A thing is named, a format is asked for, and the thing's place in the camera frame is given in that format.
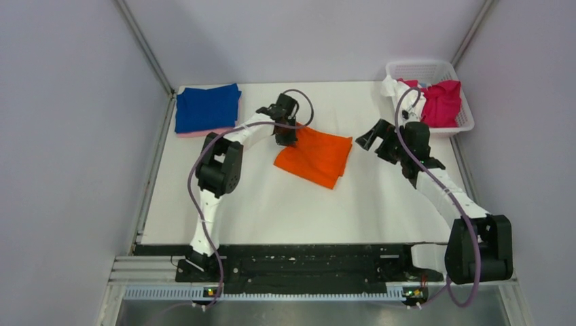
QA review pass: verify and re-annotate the folded blue t shirt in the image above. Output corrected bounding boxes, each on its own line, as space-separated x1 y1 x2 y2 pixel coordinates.
175 84 242 134

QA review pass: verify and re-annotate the crumpled magenta t shirt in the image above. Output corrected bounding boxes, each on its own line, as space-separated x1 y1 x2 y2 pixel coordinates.
399 79 462 128

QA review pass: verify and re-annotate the orange t shirt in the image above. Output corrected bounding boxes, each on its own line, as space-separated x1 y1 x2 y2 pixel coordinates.
274 127 353 189

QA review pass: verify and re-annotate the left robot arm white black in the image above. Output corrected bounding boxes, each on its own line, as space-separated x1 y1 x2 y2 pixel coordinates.
185 90 300 281

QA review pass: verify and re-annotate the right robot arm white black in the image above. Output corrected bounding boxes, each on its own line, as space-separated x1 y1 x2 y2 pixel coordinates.
355 119 514 285

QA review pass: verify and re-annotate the white plastic laundry basket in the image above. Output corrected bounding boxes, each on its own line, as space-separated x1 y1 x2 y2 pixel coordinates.
380 59 474 137

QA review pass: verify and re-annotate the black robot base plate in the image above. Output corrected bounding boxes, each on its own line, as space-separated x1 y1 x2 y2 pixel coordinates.
134 244 444 295

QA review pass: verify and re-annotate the crumpled white t shirt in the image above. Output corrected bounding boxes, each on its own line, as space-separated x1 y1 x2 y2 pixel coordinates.
380 75 427 125

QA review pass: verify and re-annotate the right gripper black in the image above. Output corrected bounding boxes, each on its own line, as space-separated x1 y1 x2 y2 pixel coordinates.
357 119 410 164

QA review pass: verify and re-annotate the folded pink t shirt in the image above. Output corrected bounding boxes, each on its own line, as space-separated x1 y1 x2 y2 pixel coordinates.
175 101 240 138

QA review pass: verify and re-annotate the aluminium frame rail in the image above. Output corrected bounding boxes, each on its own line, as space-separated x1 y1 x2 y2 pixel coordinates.
107 254 518 287

